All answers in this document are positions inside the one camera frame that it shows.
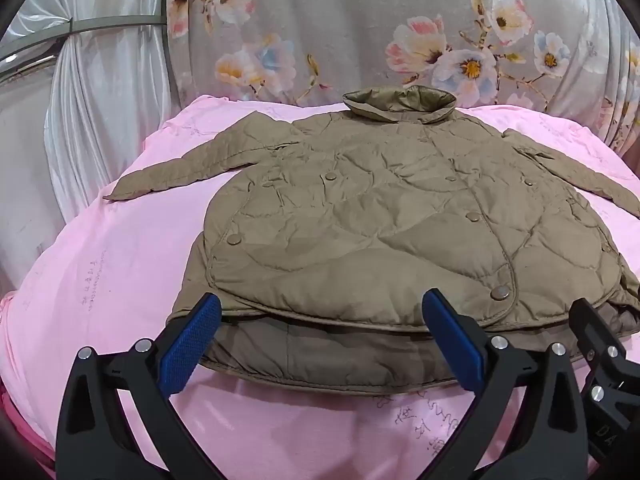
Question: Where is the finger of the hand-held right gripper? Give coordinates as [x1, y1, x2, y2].
[569, 298, 640, 407]

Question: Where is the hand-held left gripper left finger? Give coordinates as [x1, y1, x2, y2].
[55, 291, 223, 480]

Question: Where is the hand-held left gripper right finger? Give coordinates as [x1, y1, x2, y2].
[421, 288, 592, 480]

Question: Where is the khaki quilted jacket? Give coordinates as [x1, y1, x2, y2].
[102, 87, 640, 396]

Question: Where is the pink blanket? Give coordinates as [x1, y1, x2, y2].
[0, 94, 640, 480]

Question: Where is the white satin curtain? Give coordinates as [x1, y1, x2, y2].
[0, 0, 201, 311]

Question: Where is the grey floral cloth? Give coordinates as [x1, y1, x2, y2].
[165, 0, 640, 157]

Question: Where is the curved metal rail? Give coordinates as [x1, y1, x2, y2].
[0, 16, 168, 78]

